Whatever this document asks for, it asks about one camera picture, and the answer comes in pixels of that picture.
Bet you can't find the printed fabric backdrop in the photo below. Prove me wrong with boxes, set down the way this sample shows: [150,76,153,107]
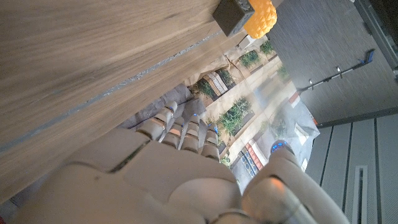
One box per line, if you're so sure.
[118,35,321,194]

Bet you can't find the yellow bumpy ball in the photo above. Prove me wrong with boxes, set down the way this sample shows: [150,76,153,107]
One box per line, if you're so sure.
[243,0,278,40]

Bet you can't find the dark grey cube block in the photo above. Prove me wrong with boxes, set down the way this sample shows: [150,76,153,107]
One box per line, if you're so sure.
[212,0,256,37]

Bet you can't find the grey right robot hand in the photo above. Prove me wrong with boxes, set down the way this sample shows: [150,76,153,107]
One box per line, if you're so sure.
[9,101,351,224]

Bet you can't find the black pole with blue tip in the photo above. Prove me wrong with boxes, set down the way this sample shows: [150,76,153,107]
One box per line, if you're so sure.
[297,49,376,94]

